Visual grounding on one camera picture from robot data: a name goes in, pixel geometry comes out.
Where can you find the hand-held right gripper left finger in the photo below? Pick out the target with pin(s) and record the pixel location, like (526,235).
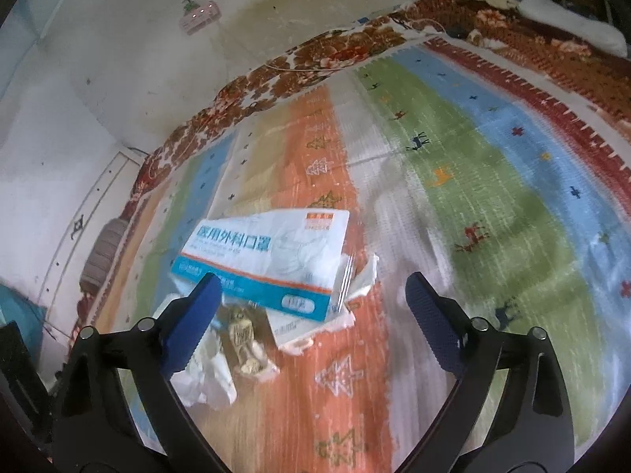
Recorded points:
(193,327)

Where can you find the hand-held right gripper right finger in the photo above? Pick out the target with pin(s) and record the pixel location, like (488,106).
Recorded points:
(434,325)

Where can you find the yellowish wrapper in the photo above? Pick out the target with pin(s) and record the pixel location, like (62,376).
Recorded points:
(244,340)

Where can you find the white tissue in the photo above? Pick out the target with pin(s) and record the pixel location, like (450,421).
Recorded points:
(209,379)

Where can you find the white blue face mask box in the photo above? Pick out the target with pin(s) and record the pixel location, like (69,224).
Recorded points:
(256,251)

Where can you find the torn white paper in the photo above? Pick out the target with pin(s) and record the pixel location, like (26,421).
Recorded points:
(298,332)

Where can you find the teal object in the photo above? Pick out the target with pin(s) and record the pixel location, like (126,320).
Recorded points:
(19,315)

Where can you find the grey ribbed cushion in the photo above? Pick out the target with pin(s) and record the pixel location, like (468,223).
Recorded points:
(103,256)

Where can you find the striped colourful woven mat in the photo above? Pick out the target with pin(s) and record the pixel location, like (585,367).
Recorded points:
(443,182)

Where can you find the brown floral blanket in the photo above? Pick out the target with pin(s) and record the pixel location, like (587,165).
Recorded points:
(296,59)

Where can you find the white pillow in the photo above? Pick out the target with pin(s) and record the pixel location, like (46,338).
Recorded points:
(572,22)

